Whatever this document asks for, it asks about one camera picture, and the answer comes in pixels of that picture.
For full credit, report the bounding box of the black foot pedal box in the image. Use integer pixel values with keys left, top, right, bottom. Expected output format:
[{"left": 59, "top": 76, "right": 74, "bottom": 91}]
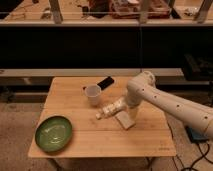
[{"left": 185, "top": 126, "right": 208, "bottom": 143}]

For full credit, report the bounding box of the wooden table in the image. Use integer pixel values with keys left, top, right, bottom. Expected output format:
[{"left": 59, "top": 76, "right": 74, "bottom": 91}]
[{"left": 28, "top": 77, "right": 176, "bottom": 159}]

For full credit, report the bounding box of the black floor cable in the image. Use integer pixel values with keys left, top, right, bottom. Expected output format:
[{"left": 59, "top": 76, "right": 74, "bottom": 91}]
[{"left": 172, "top": 141, "right": 213, "bottom": 171}]

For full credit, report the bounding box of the white rectangular sponge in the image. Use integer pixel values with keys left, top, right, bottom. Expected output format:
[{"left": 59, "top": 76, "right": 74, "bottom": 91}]
[{"left": 115, "top": 111, "right": 135, "bottom": 130}]

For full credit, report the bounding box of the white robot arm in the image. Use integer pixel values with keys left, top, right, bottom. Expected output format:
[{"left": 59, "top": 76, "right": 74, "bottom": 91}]
[{"left": 126, "top": 71, "right": 213, "bottom": 140}]

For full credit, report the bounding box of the green ceramic bowl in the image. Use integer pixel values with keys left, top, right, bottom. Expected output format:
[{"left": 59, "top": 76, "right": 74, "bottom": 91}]
[{"left": 35, "top": 116, "right": 72, "bottom": 152}]

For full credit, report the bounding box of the long wooden shelf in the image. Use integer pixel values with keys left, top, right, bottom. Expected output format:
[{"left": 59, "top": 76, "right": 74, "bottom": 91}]
[{"left": 0, "top": 0, "right": 213, "bottom": 27}]

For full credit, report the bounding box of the black remote control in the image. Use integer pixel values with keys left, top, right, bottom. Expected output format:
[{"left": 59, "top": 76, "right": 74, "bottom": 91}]
[{"left": 98, "top": 76, "right": 114, "bottom": 90}]

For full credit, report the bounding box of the white plastic cup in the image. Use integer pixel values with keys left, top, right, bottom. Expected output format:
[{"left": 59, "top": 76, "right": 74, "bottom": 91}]
[{"left": 84, "top": 85, "right": 101, "bottom": 106}]

